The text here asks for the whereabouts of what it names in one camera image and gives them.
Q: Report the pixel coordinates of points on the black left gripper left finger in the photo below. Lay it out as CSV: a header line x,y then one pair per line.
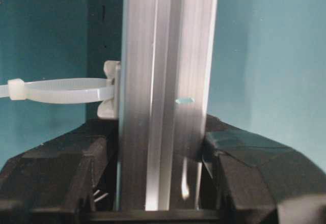
x,y
62,178

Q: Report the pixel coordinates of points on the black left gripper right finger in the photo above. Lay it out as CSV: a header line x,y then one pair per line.
x,y
248,178

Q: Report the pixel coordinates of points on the large aluminium extrusion rail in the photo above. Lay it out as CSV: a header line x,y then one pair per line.
x,y
166,62

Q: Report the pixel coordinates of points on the white zip tie mount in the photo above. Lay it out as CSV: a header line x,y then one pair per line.
x,y
109,107

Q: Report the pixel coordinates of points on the teal table cloth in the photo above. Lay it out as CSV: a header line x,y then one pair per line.
x,y
267,73

